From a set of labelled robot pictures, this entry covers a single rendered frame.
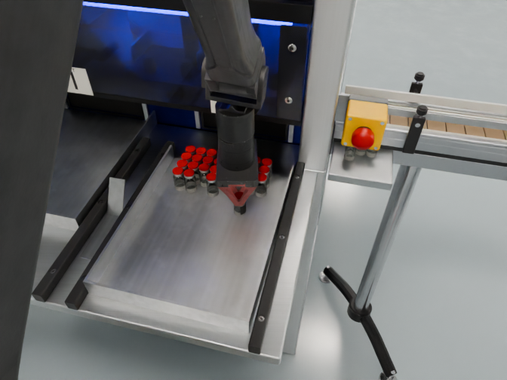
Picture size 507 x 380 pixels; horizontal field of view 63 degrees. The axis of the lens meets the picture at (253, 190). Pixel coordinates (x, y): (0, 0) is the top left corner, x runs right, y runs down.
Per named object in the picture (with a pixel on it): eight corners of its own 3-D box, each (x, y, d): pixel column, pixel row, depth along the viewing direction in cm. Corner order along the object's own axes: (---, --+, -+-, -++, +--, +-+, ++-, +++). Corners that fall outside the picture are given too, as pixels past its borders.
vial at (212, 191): (209, 188, 81) (207, 171, 78) (220, 191, 81) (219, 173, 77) (206, 196, 80) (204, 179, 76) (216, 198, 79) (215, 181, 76)
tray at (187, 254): (172, 157, 88) (170, 145, 86) (292, 179, 83) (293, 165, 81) (89, 293, 65) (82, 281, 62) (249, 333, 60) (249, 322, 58)
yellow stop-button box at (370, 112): (343, 124, 83) (349, 93, 78) (380, 129, 82) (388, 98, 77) (340, 147, 78) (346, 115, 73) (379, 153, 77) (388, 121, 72)
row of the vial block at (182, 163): (181, 175, 84) (179, 157, 81) (267, 191, 81) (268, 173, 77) (177, 182, 82) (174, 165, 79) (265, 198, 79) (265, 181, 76)
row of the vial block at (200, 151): (189, 161, 87) (187, 144, 84) (272, 176, 84) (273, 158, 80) (185, 167, 85) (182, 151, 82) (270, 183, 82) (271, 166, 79)
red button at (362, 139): (350, 138, 77) (354, 121, 75) (372, 141, 77) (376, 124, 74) (348, 150, 75) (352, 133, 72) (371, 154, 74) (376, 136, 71)
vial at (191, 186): (188, 185, 82) (185, 167, 79) (198, 186, 81) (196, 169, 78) (184, 192, 80) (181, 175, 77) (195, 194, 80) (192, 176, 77)
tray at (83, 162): (59, 108, 101) (53, 95, 99) (157, 123, 97) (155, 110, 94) (-43, 206, 78) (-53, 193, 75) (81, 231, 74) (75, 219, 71)
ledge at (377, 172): (333, 139, 95) (335, 133, 94) (391, 148, 93) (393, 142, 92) (327, 180, 86) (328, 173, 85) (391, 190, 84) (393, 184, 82)
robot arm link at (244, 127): (209, 108, 58) (249, 112, 57) (222, 82, 62) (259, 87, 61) (213, 146, 62) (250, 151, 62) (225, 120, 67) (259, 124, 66)
